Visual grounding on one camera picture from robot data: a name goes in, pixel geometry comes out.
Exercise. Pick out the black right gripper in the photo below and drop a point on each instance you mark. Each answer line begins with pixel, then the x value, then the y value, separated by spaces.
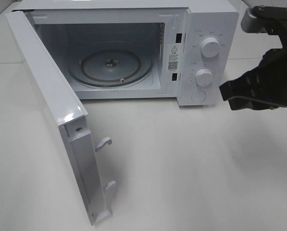
pixel 265 87

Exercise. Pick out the round door release button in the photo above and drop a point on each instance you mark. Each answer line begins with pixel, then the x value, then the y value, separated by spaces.
pixel 198 96

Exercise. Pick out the white microwave door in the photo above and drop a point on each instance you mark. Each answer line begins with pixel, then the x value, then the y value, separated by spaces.
pixel 64 114

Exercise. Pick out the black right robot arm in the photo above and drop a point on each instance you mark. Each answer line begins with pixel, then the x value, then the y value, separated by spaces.
pixel 252 24

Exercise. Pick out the lower white timer knob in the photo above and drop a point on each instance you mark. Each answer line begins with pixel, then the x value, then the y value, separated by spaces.
pixel 203 77

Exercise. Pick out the upper white power knob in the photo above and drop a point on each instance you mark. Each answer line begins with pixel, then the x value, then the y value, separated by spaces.
pixel 210 46

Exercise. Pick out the white microwave oven body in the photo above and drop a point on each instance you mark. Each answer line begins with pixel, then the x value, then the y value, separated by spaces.
pixel 63 25

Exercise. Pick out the warning label with QR code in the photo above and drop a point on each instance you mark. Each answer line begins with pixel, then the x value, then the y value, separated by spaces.
pixel 173 56

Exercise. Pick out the glass microwave turntable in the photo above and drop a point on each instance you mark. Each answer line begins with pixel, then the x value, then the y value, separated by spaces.
pixel 109 64

